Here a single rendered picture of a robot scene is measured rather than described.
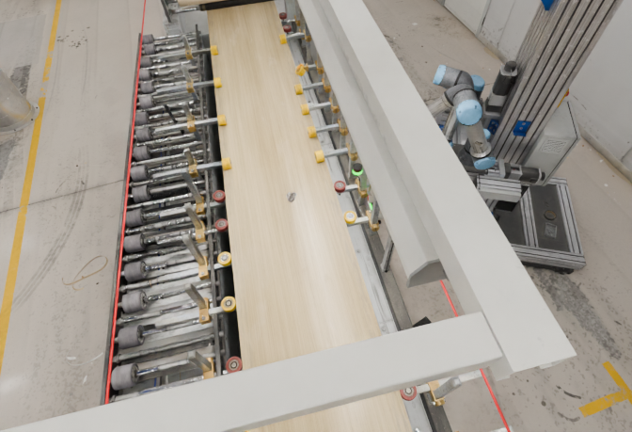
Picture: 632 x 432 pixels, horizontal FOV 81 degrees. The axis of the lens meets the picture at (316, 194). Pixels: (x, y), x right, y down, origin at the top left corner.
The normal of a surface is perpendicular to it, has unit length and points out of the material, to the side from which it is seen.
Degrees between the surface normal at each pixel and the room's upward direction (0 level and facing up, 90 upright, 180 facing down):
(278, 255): 0
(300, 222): 0
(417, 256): 61
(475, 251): 0
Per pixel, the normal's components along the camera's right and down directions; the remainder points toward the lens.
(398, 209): -0.87, -0.11
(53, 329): -0.04, -0.58
